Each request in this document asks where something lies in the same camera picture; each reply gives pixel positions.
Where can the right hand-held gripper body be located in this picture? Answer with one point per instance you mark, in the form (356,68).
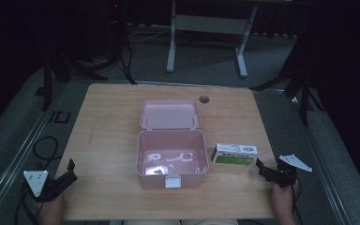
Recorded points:
(289,170)

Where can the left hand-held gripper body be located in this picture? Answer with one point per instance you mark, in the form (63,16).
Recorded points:
(39,185)

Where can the white and green medicine box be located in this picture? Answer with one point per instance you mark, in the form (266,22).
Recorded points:
(234,154)

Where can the pink plastic storage box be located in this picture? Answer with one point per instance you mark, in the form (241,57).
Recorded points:
(171,143)

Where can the person's left hand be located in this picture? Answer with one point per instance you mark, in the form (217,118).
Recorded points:
(53,209)

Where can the person's right hand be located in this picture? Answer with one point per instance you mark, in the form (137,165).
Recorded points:
(283,200)

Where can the black tripod stand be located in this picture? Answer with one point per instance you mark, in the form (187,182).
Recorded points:
(296,81)
(65,65)

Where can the white metal table frame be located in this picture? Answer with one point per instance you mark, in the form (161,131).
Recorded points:
(211,34)

